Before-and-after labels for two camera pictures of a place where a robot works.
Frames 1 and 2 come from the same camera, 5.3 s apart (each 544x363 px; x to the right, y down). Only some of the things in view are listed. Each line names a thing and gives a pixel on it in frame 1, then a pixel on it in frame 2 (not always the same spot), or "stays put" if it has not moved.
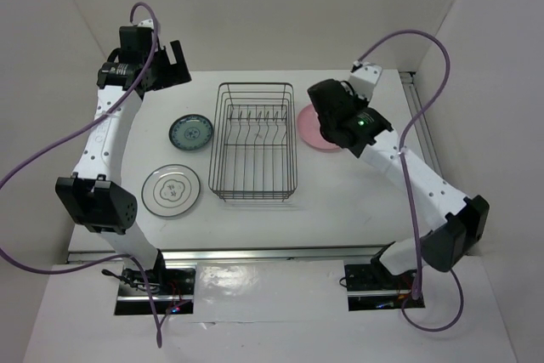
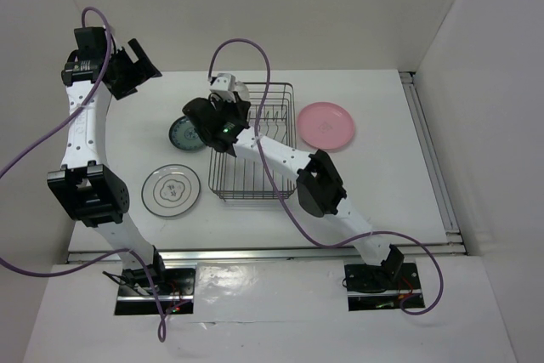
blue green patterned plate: [190, 132] stays put
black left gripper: [174, 73] → [139, 70]
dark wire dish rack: [253, 151] stays put
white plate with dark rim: [171, 190] stays put
